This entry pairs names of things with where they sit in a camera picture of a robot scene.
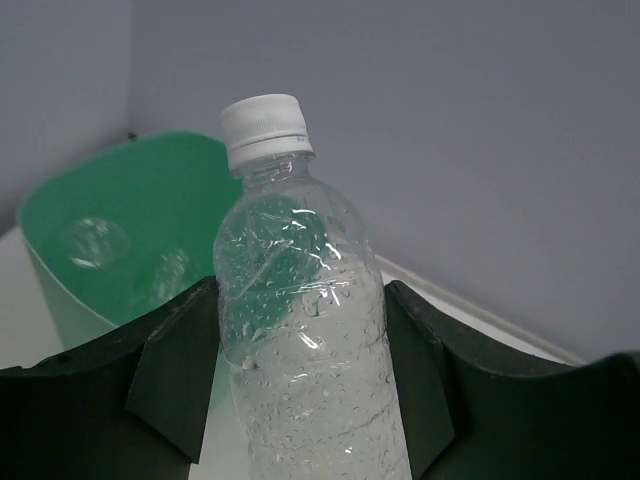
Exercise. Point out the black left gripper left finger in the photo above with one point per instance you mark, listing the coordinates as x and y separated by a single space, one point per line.
130 404

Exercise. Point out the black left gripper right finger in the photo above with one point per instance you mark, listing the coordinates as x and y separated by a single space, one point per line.
475 408

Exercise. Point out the small clear plastic bottle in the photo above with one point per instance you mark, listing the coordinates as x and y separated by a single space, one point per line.
170 272

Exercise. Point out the crushed clear bottle white cap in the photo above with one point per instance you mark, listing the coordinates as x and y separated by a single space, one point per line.
93 242

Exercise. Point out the long clear bottle white cap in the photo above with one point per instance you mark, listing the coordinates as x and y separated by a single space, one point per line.
302 313

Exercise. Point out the green plastic bin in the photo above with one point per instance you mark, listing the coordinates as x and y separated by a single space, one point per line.
171 190

